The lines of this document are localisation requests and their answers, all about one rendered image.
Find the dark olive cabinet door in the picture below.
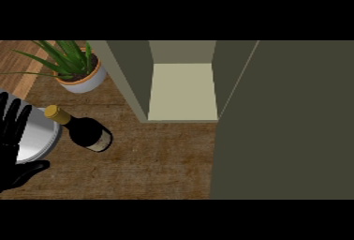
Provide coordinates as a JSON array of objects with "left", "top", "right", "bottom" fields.
[{"left": 209, "top": 39, "right": 354, "bottom": 201}]

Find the green plant in white pot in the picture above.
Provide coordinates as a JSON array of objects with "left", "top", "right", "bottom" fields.
[{"left": 0, "top": 39, "right": 109, "bottom": 95}]

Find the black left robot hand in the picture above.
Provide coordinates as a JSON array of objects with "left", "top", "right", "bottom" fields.
[{"left": 0, "top": 91, "right": 51, "bottom": 194}]

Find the dark wine bottle gold cap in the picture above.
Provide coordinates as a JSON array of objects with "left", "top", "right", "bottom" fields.
[{"left": 42, "top": 104, "right": 114, "bottom": 154}]

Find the round silver plate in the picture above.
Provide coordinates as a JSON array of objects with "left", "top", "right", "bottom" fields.
[{"left": 14, "top": 107, "right": 63, "bottom": 165}]

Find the olive green open cabinet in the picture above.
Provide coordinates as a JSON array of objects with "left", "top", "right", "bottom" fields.
[{"left": 85, "top": 39, "right": 259, "bottom": 124}]

